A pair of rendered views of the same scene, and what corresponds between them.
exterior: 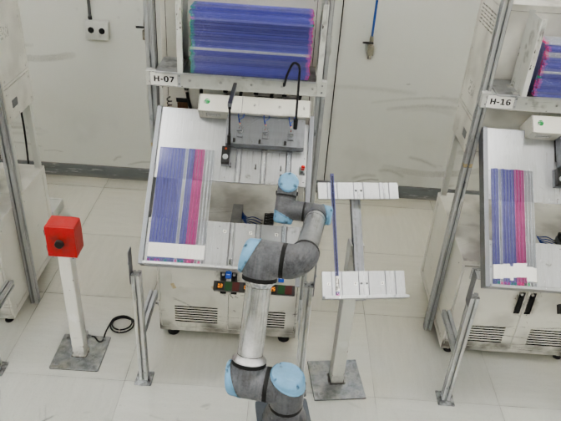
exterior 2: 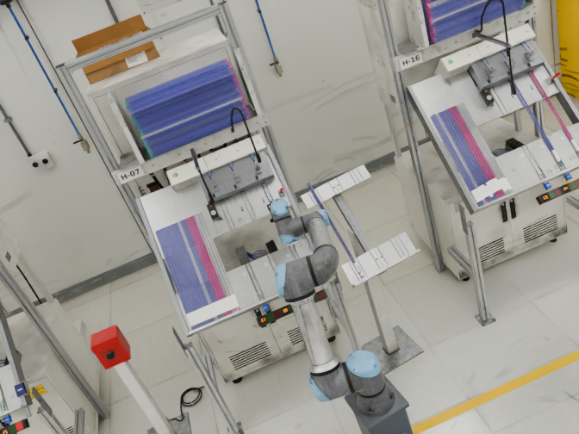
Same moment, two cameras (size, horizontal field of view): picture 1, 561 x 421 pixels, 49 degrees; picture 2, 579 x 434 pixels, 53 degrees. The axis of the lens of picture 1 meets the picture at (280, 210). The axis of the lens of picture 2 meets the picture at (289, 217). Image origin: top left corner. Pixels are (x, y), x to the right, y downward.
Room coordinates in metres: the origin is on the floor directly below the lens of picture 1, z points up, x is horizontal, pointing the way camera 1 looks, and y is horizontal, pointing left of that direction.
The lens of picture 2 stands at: (-0.08, 0.14, 2.36)
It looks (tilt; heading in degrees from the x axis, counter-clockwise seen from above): 31 degrees down; 355
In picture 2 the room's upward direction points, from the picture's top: 20 degrees counter-clockwise
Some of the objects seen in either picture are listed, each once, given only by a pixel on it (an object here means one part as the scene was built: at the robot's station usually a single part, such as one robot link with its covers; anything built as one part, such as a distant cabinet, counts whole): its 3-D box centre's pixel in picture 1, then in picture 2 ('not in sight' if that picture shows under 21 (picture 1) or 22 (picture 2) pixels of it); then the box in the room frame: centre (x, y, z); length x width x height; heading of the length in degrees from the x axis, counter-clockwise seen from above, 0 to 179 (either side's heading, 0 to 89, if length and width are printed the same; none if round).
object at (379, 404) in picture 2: (285, 411); (372, 391); (1.43, -0.06, 0.60); 0.15 x 0.15 x 0.10
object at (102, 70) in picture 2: not in sight; (136, 42); (2.86, 0.28, 1.82); 0.68 x 0.30 x 0.20; 90
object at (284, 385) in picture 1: (285, 386); (364, 371); (1.44, -0.06, 0.72); 0.13 x 0.12 x 0.14; 81
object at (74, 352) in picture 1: (71, 291); (138, 390); (2.22, 0.95, 0.39); 0.24 x 0.24 x 0.78; 0
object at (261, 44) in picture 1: (251, 41); (189, 108); (2.57, 0.17, 1.52); 0.51 x 0.13 x 0.27; 90
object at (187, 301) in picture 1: (235, 257); (257, 293); (2.69, 0.23, 0.31); 0.70 x 0.65 x 0.62; 90
